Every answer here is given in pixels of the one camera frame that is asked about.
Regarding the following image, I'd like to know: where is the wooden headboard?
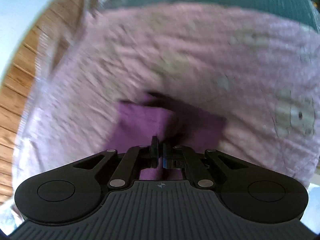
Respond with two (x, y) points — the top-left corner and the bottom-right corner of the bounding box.
(0, 0), (87, 205)

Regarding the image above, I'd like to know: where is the purple garment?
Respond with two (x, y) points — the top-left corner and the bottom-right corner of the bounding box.
(106, 92), (228, 181)

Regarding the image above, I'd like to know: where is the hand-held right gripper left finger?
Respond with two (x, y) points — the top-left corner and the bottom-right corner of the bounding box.
(73, 136), (160, 190)

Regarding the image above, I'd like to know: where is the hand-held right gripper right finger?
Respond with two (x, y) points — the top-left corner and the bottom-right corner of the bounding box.
(162, 142), (251, 190)

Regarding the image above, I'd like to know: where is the pink bear-print blanket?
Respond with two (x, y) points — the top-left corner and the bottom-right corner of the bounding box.
(11, 1), (320, 198)

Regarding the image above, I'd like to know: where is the clear bubble wrap sheet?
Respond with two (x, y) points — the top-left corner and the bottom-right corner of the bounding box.
(32, 0), (155, 85)

